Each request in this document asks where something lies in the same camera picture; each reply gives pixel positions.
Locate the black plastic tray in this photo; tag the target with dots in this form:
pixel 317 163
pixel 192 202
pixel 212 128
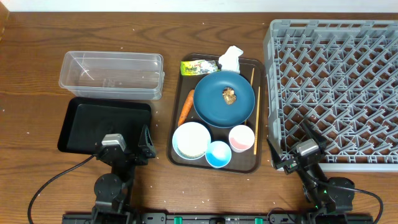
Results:
pixel 89 120

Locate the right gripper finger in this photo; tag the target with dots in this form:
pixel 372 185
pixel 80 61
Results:
pixel 317 137
pixel 276 160

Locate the small blue bowl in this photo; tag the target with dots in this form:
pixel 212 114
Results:
pixel 218 154

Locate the grey dishwasher rack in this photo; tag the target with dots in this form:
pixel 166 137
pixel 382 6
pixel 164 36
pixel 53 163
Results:
pixel 341 77

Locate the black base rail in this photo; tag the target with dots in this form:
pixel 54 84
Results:
pixel 161 218

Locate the white napkin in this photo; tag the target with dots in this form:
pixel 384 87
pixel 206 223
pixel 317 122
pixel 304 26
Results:
pixel 229 61

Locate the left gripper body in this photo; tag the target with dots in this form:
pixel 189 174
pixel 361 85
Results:
pixel 125 156

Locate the orange carrot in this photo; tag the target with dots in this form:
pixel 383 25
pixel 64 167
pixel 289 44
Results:
pixel 186 107

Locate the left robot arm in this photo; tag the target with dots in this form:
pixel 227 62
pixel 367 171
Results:
pixel 113 190

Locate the dark blue plate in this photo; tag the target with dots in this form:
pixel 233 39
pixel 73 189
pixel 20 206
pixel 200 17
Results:
pixel 210 105

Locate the brown food scrap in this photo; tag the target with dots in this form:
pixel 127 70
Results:
pixel 229 95

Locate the pink cup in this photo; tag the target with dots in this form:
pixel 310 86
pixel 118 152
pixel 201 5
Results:
pixel 241 138

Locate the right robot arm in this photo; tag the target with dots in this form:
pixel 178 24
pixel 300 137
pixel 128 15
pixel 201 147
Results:
pixel 332 197

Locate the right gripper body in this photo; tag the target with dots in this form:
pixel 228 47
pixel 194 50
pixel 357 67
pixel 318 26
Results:
pixel 296 160

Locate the yellow snack wrapper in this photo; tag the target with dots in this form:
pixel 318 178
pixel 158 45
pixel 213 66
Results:
pixel 198 67

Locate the clear plastic bin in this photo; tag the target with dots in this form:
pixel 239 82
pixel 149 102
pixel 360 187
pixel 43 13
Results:
pixel 113 75

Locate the left wooden chopstick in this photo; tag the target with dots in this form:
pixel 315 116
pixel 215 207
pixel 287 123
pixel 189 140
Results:
pixel 251 83

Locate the light blue rice bowl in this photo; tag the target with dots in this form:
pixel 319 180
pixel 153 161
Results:
pixel 191 140

